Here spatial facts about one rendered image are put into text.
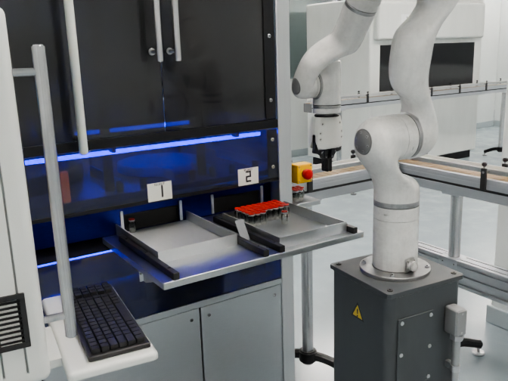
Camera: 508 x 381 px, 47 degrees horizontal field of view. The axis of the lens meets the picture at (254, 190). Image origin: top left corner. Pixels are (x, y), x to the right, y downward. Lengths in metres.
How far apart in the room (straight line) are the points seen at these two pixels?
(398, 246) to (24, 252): 0.91
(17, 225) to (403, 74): 0.93
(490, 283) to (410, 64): 1.33
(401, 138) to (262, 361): 1.19
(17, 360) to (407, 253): 0.97
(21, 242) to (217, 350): 1.15
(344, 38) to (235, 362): 1.26
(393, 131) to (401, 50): 0.19
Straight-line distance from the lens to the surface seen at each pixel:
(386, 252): 1.58
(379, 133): 1.46
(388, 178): 1.51
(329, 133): 1.77
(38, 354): 1.31
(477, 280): 2.62
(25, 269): 1.24
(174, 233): 1.92
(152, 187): 1.90
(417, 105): 1.54
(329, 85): 1.74
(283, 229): 1.91
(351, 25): 1.64
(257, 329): 2.28
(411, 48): 1.47
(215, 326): 2.17
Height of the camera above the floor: 1.46
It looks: 14 degrees down
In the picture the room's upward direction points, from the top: 2 degrees counter-clockwise
